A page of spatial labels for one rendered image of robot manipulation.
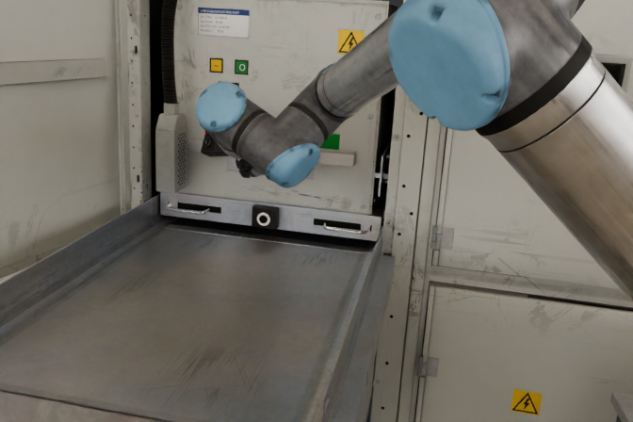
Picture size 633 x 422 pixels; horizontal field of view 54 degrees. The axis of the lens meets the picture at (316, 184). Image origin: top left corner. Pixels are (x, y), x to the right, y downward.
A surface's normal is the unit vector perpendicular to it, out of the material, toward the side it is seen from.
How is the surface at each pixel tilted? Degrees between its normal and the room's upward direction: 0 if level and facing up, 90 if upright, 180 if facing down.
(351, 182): 90
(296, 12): 90
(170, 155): 90
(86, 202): 90
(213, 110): 58
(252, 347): 0
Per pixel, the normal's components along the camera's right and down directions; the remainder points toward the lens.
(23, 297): 0.98, 0.11
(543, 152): -0.44, 0.59
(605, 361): -0.21, 0.24
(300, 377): 0.06, -0.97
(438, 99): -0.71, 0.60
